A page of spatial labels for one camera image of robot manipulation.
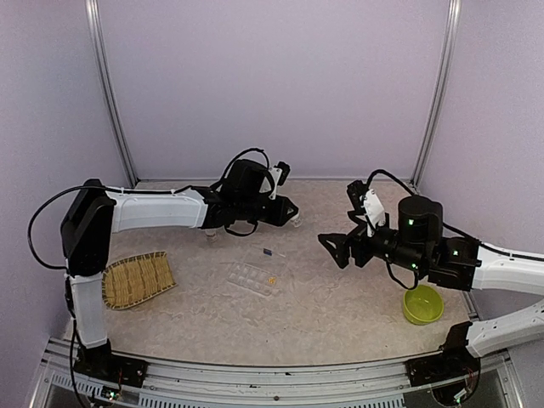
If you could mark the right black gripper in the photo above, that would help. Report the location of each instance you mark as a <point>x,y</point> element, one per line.
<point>357,238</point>

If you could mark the front aluminium rail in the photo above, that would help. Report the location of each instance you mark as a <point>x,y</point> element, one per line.
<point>177,383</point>

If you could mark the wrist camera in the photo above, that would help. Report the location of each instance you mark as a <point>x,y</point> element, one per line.
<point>274,178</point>
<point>365,199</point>

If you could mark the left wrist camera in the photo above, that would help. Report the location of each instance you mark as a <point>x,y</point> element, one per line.
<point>274,178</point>

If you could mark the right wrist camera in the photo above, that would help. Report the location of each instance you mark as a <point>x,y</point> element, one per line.
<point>365,199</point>

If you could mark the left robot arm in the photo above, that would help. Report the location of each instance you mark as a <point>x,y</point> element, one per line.
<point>246,192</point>

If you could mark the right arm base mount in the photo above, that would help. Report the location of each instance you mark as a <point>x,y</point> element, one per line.
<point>438,368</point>

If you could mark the clear plastic pill organizer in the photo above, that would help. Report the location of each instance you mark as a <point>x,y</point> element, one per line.
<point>252,271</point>

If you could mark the left aluminium frame post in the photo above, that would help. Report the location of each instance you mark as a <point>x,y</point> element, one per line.
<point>100,55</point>

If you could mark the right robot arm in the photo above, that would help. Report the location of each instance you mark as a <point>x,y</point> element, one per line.
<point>460,262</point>

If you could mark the woven bamboo tray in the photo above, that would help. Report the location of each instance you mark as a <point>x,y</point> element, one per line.
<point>132,281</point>

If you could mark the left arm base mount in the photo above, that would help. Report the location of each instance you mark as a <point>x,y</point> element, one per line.
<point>112,368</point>

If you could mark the right aluminium frame post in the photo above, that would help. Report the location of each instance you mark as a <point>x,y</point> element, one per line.
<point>446,57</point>

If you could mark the green plastic bowl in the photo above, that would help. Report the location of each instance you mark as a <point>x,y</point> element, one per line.
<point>422,305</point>

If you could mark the aluminium frame post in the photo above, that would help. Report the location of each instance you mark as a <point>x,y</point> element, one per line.
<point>100,55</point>
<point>446,57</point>

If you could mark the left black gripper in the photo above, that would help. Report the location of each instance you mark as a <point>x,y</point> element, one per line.
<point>285,206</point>

